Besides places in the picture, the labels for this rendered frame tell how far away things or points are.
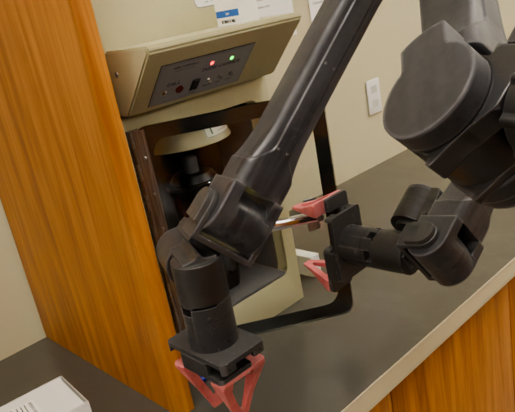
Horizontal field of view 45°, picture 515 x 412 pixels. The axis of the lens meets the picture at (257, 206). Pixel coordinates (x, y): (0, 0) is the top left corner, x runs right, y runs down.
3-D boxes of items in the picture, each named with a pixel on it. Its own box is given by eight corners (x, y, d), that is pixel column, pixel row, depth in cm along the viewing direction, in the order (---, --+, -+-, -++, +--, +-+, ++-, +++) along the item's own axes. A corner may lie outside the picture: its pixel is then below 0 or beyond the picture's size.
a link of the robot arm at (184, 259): (174, 265, 63) (226, 249, 65) (160, 244, 70) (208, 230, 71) (188, 324, 66) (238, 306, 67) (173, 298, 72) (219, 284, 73)
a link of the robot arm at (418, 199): (427, 242, 74) (463, 283, 78) (462, 169, 78) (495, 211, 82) (356, 241, 84) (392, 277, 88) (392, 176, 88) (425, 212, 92)
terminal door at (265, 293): (186, 348, 109) (132, 127, 96) (353, 310, 111) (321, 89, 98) (187, 351, 108) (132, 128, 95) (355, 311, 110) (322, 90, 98)
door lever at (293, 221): (266, 225, 103) (263, 210, 102) (321, 212, 104) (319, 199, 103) (271, 236, 98) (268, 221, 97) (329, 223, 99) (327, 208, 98)
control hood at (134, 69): (118, 118, 95) (101, 52, 92) (265, 73, 115) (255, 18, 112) (161, 118, 87) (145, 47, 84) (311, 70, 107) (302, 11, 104)
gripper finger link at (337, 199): (306, 185, 97) (353, 190, 90) (314, 226, 99) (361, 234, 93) (276, 200, 93) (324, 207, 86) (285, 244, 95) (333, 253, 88)
